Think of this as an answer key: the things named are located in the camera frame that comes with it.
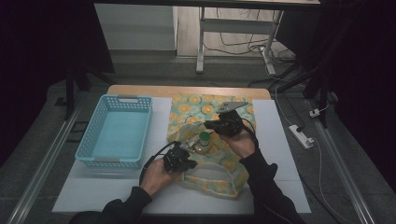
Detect dark curtain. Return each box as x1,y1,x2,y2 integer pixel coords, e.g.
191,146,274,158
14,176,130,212
0,0,116,166
276,0,396,194

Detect thin white cable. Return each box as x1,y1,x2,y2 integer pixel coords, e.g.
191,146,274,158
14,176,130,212
312,138,354,224

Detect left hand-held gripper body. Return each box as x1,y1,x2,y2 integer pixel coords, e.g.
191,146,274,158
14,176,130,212
163,140,196,174

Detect metal floor rail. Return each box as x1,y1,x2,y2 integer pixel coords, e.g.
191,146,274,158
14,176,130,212
6,92,88,224
306,99,376,224

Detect white power strip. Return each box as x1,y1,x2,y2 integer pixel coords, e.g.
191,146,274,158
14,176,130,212
288,124,316,150

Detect person's right hand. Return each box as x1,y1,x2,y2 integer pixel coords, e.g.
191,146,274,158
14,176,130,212
220,129,258,160

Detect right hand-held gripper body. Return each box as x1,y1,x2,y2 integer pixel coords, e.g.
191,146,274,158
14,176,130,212
216,101,249,137

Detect white table mat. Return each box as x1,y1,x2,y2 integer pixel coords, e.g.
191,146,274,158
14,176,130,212
51,96,312,216

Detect white cabinet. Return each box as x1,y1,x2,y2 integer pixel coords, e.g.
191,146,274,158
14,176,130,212
94,3,179,51

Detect right hand-held gripper cable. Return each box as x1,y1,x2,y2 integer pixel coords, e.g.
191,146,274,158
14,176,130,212
241,118,260,147

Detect white desk frame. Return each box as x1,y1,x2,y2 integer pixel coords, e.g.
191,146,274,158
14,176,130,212
195,7,285,76

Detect person's left hand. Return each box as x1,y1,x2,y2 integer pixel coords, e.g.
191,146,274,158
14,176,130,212
139,158,182,197

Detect blue plastic basket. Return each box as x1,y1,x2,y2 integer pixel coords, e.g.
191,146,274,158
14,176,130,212
74,93,153,171

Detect black power cable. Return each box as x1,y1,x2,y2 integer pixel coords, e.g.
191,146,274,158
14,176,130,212
248,62,306,133

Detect small bottle with green cap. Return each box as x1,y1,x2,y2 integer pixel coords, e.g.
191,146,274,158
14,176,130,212
192,131,213,156

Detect black stand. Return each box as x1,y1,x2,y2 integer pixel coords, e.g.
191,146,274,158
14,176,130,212
276,62,339,129
64,62,116,120

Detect orange print cloth bag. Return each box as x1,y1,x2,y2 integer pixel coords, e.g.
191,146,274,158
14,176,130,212
166,92,257,200

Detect black floor cables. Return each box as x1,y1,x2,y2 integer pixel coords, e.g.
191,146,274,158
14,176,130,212
204,7,297,63

